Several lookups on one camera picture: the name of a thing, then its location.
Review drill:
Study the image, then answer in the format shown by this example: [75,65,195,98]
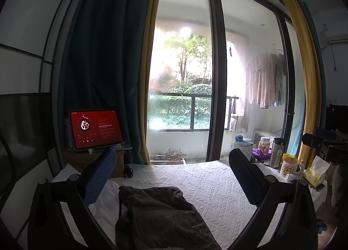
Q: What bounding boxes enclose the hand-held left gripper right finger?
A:
[229,148,318,250]

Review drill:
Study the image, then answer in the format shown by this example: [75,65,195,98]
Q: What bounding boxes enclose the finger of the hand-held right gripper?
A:
[315,129,340,139]
[302,133,329,158]

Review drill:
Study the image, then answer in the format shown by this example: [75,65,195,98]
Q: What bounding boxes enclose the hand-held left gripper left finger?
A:
[27,147,117,250]

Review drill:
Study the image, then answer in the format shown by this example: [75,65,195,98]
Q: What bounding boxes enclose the dark grey t-shirt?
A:
[115,186,222,250]

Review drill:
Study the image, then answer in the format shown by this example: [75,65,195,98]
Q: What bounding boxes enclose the hanging pink clothes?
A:
[245,52,289,109]

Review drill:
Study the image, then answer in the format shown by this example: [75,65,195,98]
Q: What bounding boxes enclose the black monitor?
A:
[329,104,348,131]

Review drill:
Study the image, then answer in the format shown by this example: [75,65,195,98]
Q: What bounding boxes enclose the white perforated basket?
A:
[233,140,254,162]

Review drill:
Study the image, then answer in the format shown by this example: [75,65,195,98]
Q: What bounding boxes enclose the purple cloth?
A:
[251,148,272,162]

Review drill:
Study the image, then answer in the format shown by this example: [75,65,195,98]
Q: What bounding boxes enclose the white pillow black trim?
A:
[16,164,121,250]

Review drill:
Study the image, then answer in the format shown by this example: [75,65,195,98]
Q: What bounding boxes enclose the brown cardboard box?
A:
[63,149,127,178]

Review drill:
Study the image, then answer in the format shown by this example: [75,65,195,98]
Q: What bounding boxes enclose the yellow tissue pack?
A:
[303,155,331,188]

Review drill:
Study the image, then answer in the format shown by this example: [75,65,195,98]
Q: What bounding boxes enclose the white mug with bear print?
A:
[280,157,305,178]

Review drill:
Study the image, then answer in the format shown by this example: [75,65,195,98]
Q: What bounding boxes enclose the clear snack jar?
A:
[258,136,272,154]

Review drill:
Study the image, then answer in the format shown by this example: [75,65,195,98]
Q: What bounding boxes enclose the steel tumbler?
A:
[269,138,286,169]

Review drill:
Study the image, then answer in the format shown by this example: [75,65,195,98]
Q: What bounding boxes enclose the tablet with red screen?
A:
[69,109,126,152]

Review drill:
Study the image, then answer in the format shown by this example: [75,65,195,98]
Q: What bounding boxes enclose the small potted plant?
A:
[165,147,187,164]

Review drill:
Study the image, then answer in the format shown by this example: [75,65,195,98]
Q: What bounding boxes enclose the yellow curtain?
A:
[140,0,165,165]
[269,0,323,162]

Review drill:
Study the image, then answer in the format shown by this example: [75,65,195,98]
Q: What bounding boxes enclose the dark balcony railing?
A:
[149,93,240,132]

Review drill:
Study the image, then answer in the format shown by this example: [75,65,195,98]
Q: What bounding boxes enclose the white air conditioner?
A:
[321,23,348,48]

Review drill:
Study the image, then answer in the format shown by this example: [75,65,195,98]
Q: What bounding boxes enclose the dark window frame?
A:
[205,0,227,162]

